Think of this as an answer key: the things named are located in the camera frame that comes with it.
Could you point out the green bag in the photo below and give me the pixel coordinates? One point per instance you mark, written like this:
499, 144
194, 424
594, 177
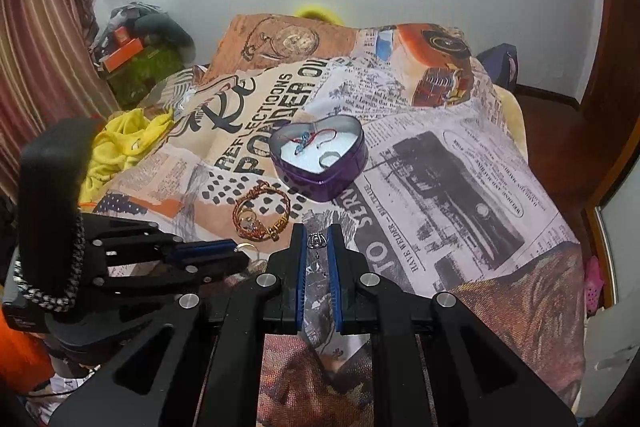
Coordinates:
145, 74

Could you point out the striped brown curtain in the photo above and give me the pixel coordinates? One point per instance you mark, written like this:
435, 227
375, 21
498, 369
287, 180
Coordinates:
40, 57

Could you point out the small silver pendant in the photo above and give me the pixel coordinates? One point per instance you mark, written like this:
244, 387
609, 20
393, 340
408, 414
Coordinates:
316, 241

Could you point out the pale yellow bed sheet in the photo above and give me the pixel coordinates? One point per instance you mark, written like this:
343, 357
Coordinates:
515, 122

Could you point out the orange box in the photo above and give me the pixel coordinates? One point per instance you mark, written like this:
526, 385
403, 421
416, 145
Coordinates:
120, 56

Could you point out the dark blue bag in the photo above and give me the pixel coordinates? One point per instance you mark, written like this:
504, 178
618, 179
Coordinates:
500, 63

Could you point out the pink shoe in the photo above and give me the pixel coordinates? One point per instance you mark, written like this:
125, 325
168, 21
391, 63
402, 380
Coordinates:
592, 283

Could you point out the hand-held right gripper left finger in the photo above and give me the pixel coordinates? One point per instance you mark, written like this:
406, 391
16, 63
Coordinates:
300, 267

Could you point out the purple heart-shaped tin box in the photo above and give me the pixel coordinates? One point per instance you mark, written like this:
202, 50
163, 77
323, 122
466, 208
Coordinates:
320, 177

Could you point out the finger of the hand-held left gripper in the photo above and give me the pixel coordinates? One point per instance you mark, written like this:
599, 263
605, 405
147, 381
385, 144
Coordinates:
205, 248
215, 263

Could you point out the orange cloth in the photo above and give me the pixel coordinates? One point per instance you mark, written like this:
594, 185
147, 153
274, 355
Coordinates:
22, 349

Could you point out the yellow plush item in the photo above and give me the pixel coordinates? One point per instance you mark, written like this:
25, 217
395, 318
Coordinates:
318, 13

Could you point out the printed newspaper-pattern blanket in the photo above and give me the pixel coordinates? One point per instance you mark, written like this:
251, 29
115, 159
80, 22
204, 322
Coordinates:
425, 167

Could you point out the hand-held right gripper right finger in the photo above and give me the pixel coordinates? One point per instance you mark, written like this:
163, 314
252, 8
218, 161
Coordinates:
335, 279

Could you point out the yellow cloth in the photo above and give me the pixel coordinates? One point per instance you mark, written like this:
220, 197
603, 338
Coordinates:
122, 149

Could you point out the dark grey pillow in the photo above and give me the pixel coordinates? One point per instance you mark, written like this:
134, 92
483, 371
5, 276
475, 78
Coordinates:
162, 32

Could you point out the thin silver hoop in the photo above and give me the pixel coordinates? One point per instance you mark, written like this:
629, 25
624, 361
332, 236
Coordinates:
244, 248

